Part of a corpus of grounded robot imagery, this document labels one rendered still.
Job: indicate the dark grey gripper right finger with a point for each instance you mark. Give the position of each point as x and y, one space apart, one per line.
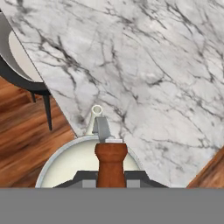
140 180

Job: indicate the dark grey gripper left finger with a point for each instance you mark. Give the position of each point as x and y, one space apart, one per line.
79 180

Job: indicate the black chair with cream seat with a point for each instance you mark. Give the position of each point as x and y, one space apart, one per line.
20 58

